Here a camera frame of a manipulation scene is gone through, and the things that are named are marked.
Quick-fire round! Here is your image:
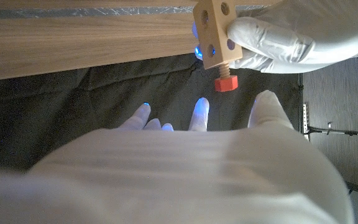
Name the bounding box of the black backdrop stand pole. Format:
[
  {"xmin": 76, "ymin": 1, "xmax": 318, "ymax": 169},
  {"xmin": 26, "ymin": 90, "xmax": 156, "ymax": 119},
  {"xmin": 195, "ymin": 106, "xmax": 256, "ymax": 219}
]
[{"xmin": 297, "ymin": 73, "xmax": 305, "ymax": 131}]

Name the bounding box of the wooden screw with red head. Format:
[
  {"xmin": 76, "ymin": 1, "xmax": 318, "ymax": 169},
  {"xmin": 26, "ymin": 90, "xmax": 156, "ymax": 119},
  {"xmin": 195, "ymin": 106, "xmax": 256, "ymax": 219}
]
[{"xmin": 214, "ymin": 62, "xmax": 239, "ymax": 93}]

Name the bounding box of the perforated metal rack upright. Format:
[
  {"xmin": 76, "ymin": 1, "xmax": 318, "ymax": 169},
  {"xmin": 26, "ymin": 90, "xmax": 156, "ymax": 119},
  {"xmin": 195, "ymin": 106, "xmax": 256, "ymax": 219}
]
[{"xmin": 302, "ymin": 103, "xmax": 310, "ymax": 141}]

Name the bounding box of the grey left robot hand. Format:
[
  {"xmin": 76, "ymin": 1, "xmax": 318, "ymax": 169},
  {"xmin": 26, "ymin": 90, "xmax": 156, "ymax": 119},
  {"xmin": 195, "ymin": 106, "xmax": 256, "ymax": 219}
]
[{"xmin": 192, "ymin": 0, "xmax": 358, "ymax": 75}]

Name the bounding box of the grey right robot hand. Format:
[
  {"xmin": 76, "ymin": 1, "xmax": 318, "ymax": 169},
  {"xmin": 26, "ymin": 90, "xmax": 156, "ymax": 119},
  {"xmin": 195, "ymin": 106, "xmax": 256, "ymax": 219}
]
[{"xmin": 0, "ymin": 90, "xmax": 354, "ymax": 224}]

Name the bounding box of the wooden block with holes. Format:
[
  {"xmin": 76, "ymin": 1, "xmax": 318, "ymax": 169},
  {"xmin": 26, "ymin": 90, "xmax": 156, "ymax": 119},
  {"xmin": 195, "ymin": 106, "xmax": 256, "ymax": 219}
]
[{"xmin": 193, "ymin": 0, "xmax": 244, "ymax": 70}]

